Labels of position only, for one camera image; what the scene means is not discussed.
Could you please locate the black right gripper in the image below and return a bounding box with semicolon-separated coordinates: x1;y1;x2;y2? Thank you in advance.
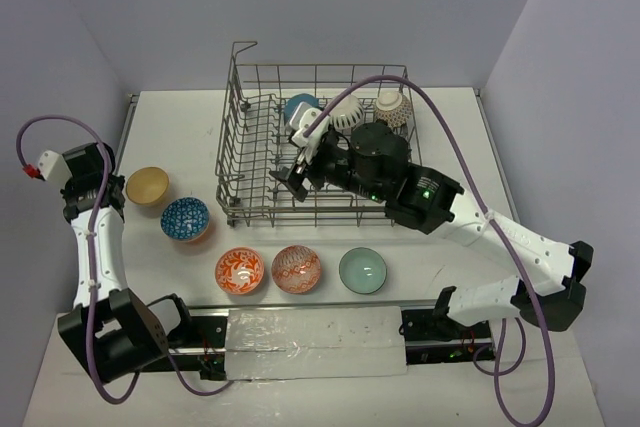
268;131;386;202

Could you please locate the tan bowl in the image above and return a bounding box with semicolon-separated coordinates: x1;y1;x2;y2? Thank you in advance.
126;167;170;206

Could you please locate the white bowl orange rim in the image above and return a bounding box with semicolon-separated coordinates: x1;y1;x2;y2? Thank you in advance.
329;94;364;132

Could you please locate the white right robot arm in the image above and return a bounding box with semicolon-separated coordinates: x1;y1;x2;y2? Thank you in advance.
270;122;594;338

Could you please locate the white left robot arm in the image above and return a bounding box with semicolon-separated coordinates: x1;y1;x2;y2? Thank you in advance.
58;143;196;384

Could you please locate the orange geometric pattern bowl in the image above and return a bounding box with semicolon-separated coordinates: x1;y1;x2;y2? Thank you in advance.
271;245;322;294

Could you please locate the orange floral pattern bowl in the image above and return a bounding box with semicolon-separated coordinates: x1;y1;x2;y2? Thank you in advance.
214;247;265;295

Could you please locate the blue white patterned bowl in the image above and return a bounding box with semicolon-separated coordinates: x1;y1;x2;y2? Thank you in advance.
160;197;210;241

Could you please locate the pale green bowl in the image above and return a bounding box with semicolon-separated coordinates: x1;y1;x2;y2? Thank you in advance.
339;247;388;295

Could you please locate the white taped sheet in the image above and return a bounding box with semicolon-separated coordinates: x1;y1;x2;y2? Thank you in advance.
224;306;407;380

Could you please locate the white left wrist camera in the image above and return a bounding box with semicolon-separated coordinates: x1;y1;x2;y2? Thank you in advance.
23;150;71;188

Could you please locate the grey wire dish rack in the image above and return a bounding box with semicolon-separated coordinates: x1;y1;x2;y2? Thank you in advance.
213;40;427;231

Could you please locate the black mounting rail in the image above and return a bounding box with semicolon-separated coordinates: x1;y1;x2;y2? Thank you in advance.
169;306;494;381

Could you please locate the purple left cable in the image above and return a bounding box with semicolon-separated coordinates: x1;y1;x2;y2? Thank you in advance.
15;116;236;406

